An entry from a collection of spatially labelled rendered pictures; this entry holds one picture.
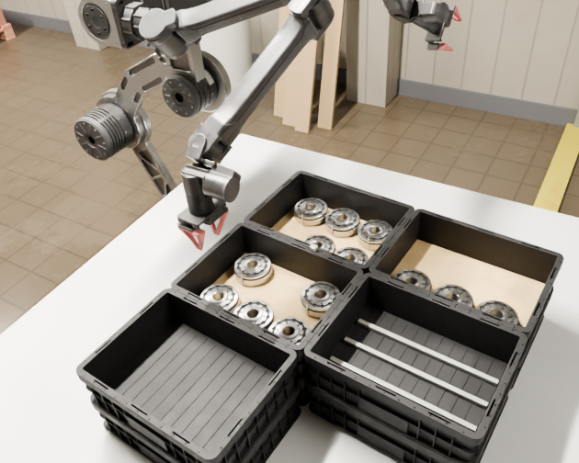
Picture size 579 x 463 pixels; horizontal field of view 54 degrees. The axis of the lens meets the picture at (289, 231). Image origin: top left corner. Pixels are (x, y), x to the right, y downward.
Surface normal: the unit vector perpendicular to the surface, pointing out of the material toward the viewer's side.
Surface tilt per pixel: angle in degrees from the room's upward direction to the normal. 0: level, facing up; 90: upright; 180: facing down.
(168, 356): 0
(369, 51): 90
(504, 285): 0
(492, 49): 90
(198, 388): 0
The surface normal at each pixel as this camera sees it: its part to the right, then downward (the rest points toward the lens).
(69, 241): -0.07, -0.77
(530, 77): -0.50, 0.58
